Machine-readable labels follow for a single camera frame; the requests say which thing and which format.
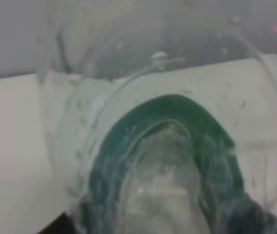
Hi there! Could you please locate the clear bottle with green label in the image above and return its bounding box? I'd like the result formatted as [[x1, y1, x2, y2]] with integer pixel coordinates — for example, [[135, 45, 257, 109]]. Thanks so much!
[[37, 0, 277, 234]]

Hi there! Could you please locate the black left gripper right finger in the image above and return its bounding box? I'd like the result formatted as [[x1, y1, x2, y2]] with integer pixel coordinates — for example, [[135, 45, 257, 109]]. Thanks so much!
[[246, 194, 277, 234]]

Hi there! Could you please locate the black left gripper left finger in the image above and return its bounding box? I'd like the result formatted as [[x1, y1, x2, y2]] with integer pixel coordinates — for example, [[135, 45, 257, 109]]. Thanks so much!
[[40, 213, 76, 234]]

